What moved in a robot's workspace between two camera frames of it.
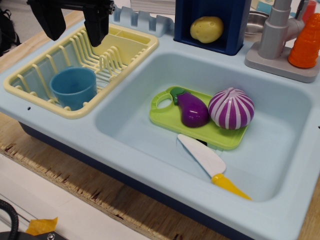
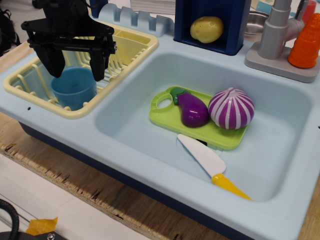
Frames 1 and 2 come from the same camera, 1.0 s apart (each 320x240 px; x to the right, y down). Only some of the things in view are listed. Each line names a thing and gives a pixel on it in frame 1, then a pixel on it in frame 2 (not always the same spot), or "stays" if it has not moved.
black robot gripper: [49, 13] to [67, 24]
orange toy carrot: [305, 51] stays
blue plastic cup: [74, 86] stays
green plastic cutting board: [164, 112] stays
